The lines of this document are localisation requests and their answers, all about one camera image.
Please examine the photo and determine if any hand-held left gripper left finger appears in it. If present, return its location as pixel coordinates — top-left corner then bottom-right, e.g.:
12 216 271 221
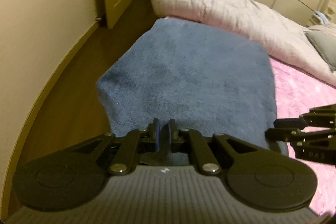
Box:
72 118 161 176

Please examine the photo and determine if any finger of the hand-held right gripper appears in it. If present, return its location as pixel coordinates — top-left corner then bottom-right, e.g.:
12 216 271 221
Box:
273 104 336 128
265 126 336 148

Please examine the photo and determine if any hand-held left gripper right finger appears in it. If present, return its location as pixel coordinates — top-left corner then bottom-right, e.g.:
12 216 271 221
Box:
168 118 259 176

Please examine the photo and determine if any blue fleece blanket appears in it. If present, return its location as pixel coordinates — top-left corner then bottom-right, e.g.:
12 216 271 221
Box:
97 18 289 165

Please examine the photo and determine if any pink rose pattern blanket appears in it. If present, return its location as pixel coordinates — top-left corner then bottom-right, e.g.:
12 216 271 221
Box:
268 56 336 214

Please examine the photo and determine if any grey cushion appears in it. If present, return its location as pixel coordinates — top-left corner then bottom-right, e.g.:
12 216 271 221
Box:
304 30 336 72

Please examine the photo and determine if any beige striped duvet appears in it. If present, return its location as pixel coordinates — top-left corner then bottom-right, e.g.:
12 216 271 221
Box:
151 0 336 86

